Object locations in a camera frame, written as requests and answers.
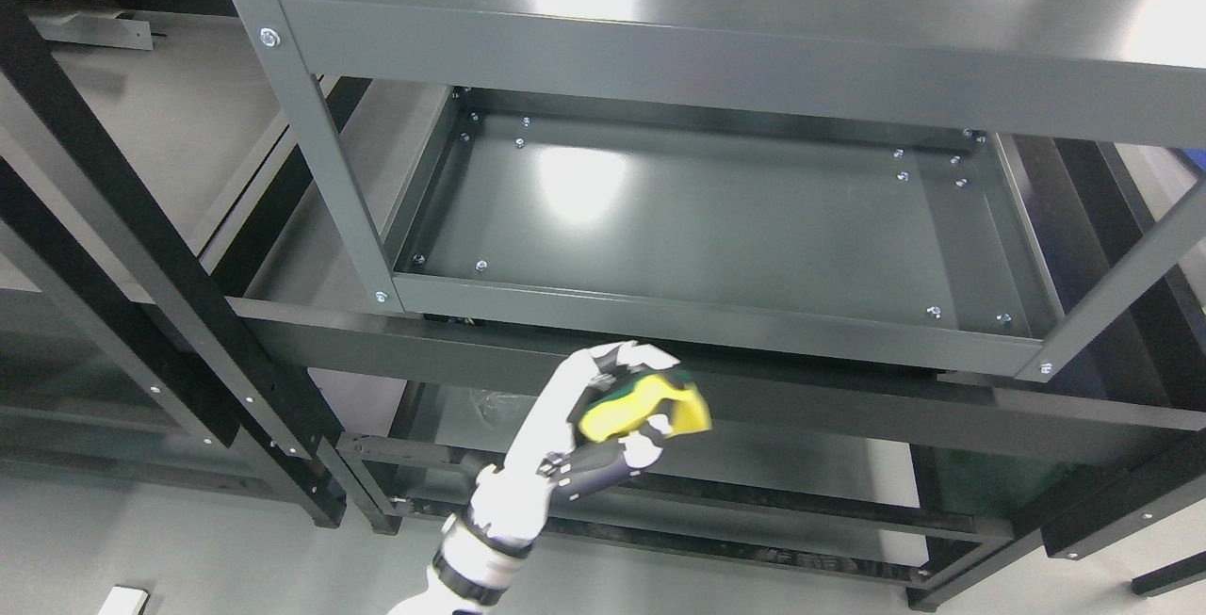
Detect white robot forearm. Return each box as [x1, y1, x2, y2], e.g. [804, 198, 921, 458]
[388, 513, 533, 614]

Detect green yellow sponge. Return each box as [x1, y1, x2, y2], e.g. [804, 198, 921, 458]
[576, 369, 712, 443]

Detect black metal rack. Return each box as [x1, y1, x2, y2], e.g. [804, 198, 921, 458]
[2, 0, 1204, 613]

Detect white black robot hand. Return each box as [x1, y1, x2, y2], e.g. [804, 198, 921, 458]
[468, 340, 686, 545]

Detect grey metal shelf unit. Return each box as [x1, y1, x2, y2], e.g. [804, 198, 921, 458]
[233, 0, 1204, 383]

